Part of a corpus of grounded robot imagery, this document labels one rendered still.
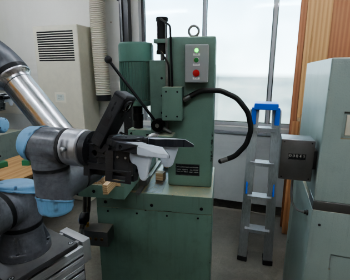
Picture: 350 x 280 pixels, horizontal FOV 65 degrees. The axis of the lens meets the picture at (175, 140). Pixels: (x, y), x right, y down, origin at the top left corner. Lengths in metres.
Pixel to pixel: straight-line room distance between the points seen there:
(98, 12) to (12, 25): 1.24
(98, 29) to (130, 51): 1.56
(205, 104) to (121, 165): 0.86
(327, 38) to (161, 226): 1.89
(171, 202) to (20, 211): 0.69
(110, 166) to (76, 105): 2.46
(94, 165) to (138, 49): 0.92
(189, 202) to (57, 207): 0.80
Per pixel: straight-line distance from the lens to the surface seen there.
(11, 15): 3.87
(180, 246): 1.46
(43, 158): 0.61
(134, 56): 1.39
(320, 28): 2.55
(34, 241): 0.98
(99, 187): 1.23
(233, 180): 2.84
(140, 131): 1.47
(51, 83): 3.11
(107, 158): 0.52
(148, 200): 1.37
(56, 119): 0.77
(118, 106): 0.51
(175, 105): 1.24
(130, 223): 1.46
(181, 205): 1.35
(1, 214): 0.88
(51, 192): 0.63
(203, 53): 1.24
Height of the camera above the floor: 1.36
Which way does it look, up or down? 14 degrees down
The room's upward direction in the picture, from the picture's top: straight up
